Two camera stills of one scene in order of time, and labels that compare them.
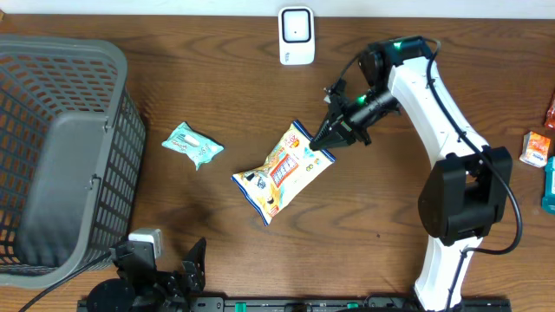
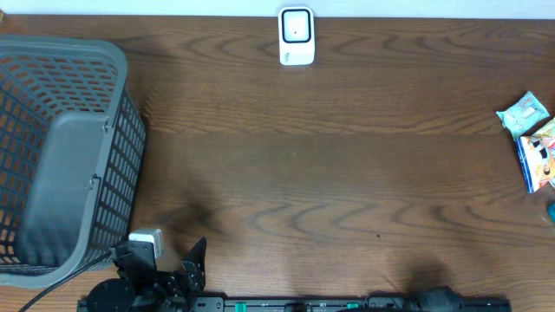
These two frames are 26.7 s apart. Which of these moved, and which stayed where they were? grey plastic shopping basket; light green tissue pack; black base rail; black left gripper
Moved: light green tissue pack
Stayed: grey plastic shopping basket; black base rail; black left gripper
